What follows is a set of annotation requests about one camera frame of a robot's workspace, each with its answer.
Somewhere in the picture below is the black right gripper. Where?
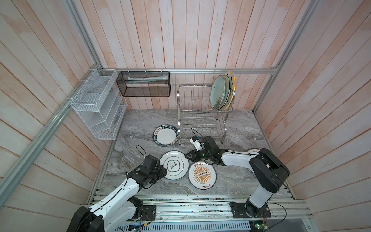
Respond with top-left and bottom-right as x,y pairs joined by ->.
184,149 -> 213,162

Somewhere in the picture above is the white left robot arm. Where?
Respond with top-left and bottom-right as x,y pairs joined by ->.
67,155 -> 167,232

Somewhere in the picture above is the orange sunburst plate centre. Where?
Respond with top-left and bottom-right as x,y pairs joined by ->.
188,161 -> 217,190

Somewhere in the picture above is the black mesh wall basket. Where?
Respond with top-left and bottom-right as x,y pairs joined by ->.
116,71 -> 171,97

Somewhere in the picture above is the white plate with flower outline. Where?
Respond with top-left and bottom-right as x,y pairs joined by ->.
159,150 -> 189,180

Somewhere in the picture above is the dark-rim lettered white plate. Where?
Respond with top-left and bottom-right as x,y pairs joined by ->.
152,124 -> 179,147

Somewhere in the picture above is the orange sunburst plate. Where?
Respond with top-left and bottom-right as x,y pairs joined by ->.
188,161 -> 217,190
247,148 -> 260,155

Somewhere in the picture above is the stainless steel dish rack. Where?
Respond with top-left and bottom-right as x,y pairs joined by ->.
177,84 -> 233,143

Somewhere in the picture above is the white wire mesh shelf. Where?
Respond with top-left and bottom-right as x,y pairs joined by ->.
71,69 -> 128,140

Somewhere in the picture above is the cat and stars orange-rim plate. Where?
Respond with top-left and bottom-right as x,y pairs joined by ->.
224,71 -> 236,110

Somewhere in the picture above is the orange sunburst plate right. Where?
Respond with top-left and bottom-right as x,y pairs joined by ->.
247,148 -> 260,155

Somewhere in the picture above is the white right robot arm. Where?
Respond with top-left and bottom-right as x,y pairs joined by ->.
185,135 -> 290,218

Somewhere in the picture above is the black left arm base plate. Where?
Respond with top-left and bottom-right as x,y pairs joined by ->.
133,205 -> 157,221

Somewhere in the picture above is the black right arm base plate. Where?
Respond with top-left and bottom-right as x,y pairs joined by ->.
229,202 -> 271,218

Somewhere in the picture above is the cream plate with berry sprigs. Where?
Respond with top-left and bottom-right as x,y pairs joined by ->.
219,75 -> 231,110

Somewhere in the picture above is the pale green plate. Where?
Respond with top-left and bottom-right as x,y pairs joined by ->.
210,75 -> 227,110

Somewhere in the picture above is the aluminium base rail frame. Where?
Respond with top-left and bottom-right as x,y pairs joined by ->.
113,193 -> 317,232

